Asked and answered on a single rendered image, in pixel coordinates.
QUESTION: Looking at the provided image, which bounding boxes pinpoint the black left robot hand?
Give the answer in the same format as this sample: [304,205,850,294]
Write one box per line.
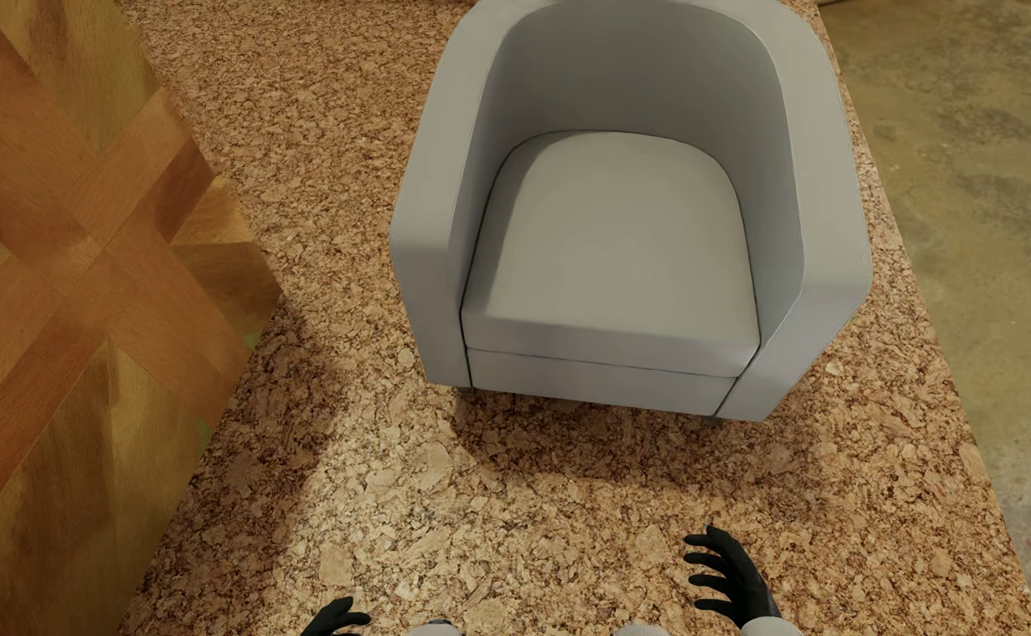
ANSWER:
[300,596,372,636]

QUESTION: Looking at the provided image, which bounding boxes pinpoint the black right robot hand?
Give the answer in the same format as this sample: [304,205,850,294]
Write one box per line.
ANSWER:
[682,525,782,629]

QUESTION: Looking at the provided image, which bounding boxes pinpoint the grey tub armchair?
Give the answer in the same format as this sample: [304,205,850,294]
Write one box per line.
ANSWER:
[389,0,874,423]

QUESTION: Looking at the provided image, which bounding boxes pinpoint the brown cork-pattern rug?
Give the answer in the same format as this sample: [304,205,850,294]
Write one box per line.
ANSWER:
[115,0,1031,636]

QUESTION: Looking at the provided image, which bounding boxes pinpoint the wooden parquet cabinet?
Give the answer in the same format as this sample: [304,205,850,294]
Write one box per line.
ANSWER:
[0,0,283,636]

